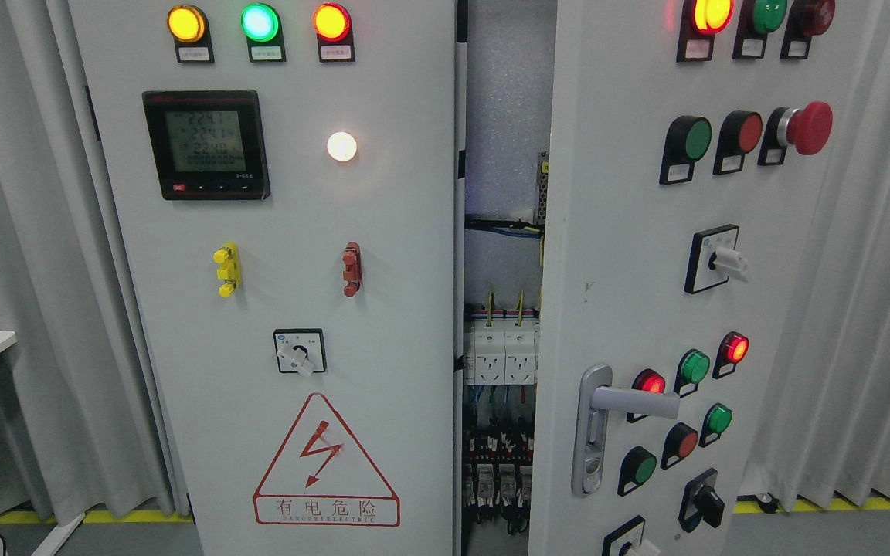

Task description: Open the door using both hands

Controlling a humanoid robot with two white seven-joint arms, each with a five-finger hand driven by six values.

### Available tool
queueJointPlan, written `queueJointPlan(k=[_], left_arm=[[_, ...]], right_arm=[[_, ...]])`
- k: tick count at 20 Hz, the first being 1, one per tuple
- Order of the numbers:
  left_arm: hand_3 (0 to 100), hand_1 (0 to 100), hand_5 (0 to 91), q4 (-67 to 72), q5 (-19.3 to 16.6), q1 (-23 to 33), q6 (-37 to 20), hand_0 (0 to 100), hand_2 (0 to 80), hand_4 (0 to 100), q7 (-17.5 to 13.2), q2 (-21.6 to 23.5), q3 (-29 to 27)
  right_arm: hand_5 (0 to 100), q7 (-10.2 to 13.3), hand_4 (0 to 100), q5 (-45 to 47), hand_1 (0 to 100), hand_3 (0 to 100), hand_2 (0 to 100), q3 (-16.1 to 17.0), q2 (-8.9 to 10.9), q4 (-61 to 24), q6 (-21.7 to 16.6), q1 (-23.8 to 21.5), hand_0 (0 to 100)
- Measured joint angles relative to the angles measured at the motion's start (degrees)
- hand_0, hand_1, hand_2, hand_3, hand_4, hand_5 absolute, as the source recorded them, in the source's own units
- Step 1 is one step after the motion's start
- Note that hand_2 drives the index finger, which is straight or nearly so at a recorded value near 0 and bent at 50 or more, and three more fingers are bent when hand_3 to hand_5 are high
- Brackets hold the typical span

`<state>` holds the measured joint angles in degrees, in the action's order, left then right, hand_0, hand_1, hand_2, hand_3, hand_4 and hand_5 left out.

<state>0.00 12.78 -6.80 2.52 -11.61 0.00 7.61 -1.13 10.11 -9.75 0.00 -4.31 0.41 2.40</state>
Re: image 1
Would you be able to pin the grey cabinet door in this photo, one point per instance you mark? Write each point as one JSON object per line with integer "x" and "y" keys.
{"x": 664, "y": 125}
{"x": 389, "y": 349}

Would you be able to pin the red indicator light left door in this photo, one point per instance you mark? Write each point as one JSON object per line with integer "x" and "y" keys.
{"x": 332, "y": 22}

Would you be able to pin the green indicator light left door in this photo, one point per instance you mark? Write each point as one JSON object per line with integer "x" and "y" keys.
{"x": 260, "y": 22}

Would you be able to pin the yellow indicator light left door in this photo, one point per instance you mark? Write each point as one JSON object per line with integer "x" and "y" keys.
{"x": 186, "y": 23}

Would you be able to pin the white DIN socket breaker row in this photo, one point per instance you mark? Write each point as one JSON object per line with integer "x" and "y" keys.
{"x": 504, "y": 352}

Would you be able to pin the metal mesh power supply module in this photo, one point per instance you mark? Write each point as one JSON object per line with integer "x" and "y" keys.
{"x": 542, "y": 183}

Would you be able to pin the white indicator light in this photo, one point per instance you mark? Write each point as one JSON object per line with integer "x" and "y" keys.
{"x": 342, "y": 146}

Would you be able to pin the red electric hazard warning sticker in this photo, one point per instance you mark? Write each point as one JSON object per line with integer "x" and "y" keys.
{"x": 322, "y": 475}

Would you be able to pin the black digital power meter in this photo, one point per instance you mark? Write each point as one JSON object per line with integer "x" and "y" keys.
{"x": 208, "y": 145}

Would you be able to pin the red mushroom emergency stop button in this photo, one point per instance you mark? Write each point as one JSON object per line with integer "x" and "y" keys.
{"x": 807, "y": 129}

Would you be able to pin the grey curtain left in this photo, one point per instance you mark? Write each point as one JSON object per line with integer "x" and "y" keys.
{"x": 80, "y": 417}

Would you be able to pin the grey curtain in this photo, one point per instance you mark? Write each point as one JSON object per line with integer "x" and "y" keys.
{"x": 80, "y": 417}
{"x": 826, "y": 416}

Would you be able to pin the grey curtain right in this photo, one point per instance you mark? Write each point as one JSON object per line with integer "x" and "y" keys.
{"x": 826, "y": 416}

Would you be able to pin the red terminal post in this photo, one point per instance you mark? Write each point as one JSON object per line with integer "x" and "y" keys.
{"x": 352, "y": 272}

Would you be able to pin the left door rotary selector switch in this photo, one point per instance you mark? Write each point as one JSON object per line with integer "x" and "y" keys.
{"x": 300, "y": 351}

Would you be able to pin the silver door lever handle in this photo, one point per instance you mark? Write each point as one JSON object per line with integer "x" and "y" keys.
{"x": 597, "y": 399}

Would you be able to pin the yellow terminal post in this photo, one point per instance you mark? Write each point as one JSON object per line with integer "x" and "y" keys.
{"x": 229, "y": 269}

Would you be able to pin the right door white rotary switch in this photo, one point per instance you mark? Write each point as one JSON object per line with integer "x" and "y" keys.
{"x": 715, "y": 259}

